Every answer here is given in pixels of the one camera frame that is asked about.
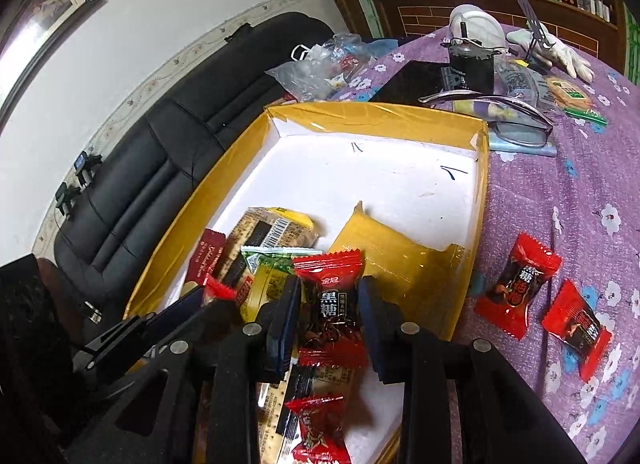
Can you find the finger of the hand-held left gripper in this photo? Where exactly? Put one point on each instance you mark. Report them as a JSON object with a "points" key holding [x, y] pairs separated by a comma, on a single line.
{"points": [[175, 311]]}

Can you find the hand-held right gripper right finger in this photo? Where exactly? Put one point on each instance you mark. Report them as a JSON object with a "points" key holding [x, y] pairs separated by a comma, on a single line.
{"points": [[380, 339]]}

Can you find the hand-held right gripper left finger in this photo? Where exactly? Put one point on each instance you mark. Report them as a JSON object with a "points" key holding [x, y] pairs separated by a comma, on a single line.
{"points": [[282, 334]]}

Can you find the yellow-green snack packet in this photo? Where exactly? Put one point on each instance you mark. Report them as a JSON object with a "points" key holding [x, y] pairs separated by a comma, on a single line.
{"points": [[267, 289]]}

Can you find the red candy packet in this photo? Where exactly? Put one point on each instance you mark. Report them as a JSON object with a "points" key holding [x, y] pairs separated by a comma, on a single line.
{"points": [[315, 434], [330, 304], [217, 289], [575, 326], [517, 289]]}

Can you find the red slim snack packet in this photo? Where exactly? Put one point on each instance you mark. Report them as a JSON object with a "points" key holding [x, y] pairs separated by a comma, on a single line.
{"points": [[207, 256]]}

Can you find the yellow snack packet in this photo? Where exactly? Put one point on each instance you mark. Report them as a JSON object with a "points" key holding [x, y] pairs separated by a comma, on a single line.
{"points": [[390, 254]]}

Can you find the orange cracker packet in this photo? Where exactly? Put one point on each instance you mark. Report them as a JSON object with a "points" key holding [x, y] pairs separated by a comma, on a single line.
{"points": [[265, 239]]}

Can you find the yellow cardboard box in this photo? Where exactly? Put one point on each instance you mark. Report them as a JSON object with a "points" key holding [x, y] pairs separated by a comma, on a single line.
{"points": [[375, 178]]}

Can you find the black leather sofa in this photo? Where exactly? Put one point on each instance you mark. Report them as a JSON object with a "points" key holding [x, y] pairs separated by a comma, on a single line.
{"points": [[150, 168]]}

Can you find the purple floral tablecloth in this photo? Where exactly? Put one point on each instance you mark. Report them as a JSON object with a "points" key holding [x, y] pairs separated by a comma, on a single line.
{"points": [[550, 194]]}

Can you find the pale yellow packet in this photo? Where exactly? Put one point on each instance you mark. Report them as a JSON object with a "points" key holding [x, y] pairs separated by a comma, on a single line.
{"points": [[467, 108]]}

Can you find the black smartphone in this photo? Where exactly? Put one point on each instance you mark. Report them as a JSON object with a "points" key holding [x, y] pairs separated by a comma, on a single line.
{"points": [[410, 83]]}

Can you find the clear plastic bags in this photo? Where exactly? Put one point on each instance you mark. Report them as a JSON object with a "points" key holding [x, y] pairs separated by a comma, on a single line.
{"points": [[310, 73]]}

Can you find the white face mask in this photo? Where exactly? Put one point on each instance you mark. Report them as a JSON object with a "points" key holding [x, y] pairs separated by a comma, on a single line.
{"points": [[300, 52]]}

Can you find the black cylindrical container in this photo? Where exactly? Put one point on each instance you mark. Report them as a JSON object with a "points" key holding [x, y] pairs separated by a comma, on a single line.
{"points": [[472, 68]]}

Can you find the clear plastic packet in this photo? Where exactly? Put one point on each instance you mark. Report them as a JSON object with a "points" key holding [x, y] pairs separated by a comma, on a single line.
{"points": [[520, 81]]}

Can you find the green flat packet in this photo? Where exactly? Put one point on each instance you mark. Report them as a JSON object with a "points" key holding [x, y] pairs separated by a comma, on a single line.
{"points": [[587, 116]]}

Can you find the round cracker packet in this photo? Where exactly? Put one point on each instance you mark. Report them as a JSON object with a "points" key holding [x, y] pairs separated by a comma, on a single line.
{"points": [[567, 91]]}

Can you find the white glove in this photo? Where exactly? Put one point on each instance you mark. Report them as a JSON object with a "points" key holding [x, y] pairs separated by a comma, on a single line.
{"points": [[560, 51]]}

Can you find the grey metal phone stand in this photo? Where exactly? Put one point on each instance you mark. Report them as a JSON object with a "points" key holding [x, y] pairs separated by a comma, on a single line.
{"points": [[535, 23]]}

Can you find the black wall plug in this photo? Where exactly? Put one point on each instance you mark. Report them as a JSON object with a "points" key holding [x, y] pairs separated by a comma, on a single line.
{"points": [[67, 199], [89, 167]]}

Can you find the framed wall picture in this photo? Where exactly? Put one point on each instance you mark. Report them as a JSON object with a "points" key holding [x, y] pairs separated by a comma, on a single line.
{"points": [[45, 8]]}

